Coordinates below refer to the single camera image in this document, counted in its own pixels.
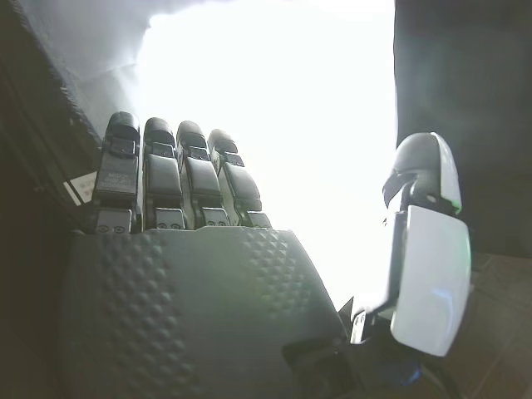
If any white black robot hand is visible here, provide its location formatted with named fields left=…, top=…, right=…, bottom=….
left=57, top=111, right=473, bottom=399

